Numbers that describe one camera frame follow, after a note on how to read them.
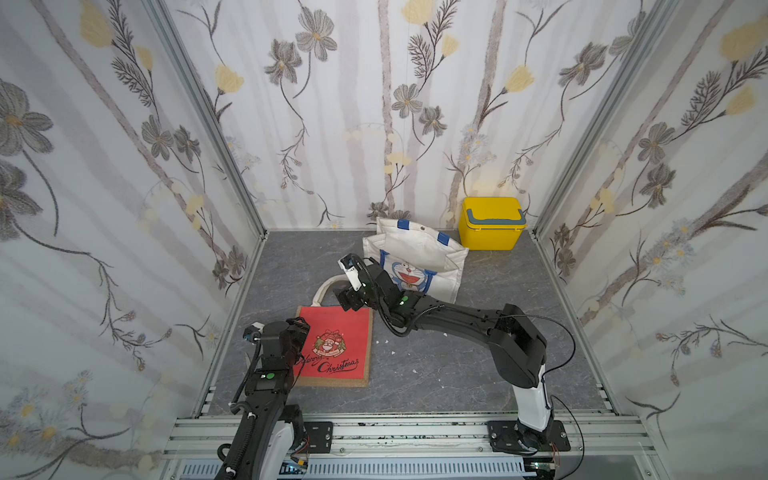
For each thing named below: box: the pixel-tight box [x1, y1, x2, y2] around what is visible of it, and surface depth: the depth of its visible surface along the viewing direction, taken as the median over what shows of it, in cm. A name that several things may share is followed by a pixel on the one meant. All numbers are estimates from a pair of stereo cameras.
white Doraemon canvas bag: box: [362, 218, 470, 304], surface depth 93 cm
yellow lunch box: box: [458, 197, 527, 251], surface depth 110 cm
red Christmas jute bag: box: [294, 274, 374, 388], surface depth 88 cm
